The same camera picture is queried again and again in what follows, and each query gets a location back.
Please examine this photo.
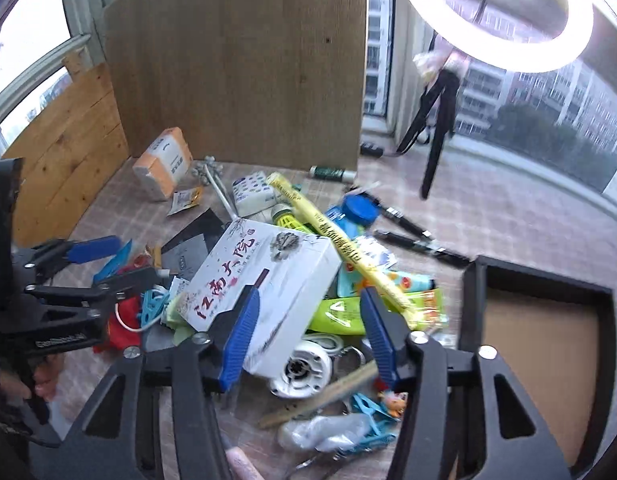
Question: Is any black pen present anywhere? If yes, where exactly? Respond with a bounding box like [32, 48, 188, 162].
[373, 230, 471, 267]
[378, 200, 434, 241]

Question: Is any dark grey packet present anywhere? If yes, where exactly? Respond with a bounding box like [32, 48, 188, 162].
[161, 207, 234, 281]

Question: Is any clear plastic bag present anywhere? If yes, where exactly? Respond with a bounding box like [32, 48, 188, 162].
[278, 412, 374, 453]

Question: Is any light green orange packet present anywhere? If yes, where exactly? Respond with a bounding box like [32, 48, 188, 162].
[338, 265, 436, 298]

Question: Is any white stick grey ball massager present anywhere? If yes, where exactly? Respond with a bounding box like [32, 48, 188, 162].
[191, 156, 239, 221]

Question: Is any white round plastic reel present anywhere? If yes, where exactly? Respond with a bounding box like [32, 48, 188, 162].
[268, 340, 334, 400]

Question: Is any blue wet wipe packet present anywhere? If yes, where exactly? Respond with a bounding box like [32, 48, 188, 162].
[92, 240, 134, 281]

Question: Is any orange white sachet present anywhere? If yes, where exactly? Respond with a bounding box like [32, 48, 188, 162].
[167, 186, 205, 217]

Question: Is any white ring light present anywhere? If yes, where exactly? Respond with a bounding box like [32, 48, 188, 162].
[393, 0, 594, 73]

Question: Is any red cloth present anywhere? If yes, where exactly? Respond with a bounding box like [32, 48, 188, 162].
[93, 255, 154, 356]

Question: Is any brown wooden board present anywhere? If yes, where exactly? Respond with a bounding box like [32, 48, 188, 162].
[104, 0, 369, 173]

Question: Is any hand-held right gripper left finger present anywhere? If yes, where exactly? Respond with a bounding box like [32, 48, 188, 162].
[48, 285, 262, 480]

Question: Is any green white glue stick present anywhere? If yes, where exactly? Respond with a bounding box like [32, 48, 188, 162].
[309, 165, 356, 183]

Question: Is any blue round tin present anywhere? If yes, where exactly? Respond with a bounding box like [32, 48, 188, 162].
[342, 195, 380, 228]

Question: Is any lime green packet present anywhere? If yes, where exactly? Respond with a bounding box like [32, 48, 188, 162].
[308, 287, 446, 336]

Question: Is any light blue clothespin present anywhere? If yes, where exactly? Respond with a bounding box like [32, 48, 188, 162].
[351, 392, 396, 448]

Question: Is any black box container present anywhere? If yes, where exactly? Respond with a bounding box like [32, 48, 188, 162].
[458, 255, 616, 480]

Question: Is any long yellow packet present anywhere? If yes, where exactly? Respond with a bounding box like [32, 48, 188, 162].
[266, 172, 419, 328]

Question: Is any yellow shuttlecock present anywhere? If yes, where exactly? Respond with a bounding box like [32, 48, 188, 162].
[272, 205, 314, 233]

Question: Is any orange white tissue pack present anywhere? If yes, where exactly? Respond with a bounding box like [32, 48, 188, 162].
[132, 127, 194, 202]

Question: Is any wooden ruler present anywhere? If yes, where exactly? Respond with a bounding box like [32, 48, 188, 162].
[261, 360, 379, 430]

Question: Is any metal ring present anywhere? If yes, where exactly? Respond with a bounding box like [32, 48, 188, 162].
[333, 345, 366, 376]

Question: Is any white box red print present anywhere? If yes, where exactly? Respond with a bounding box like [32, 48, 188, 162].
[176, 220, 341, 378]

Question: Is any pink bottle grey cap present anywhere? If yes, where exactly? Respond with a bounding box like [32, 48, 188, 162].
[226, 447, 264, 480]

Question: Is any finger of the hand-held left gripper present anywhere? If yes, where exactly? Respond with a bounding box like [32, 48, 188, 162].
[18, 236, 122, 282]
[26, 266, 160, 312]

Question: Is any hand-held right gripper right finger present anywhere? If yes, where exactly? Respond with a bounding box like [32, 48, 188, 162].
[361, 287, 574, 480]

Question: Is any light wooden plank panel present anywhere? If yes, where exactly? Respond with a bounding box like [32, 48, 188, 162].
[1, 50, 130, 246]

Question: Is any small cartoon toy figure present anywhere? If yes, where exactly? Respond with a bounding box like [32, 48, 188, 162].
[378, 390, 406, 418]

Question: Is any star print tissue pack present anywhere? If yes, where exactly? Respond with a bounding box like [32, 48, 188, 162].
[232, 171, 276, 218]

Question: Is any white blue packet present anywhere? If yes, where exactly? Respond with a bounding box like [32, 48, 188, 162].
[355, 237, 396, 271]

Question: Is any person's left hand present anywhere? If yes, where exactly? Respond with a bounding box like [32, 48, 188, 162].
[0, 352, 62, 406]

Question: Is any light blue plastic clip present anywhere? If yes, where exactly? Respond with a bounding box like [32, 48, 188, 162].
[138, 287, 172, 331]

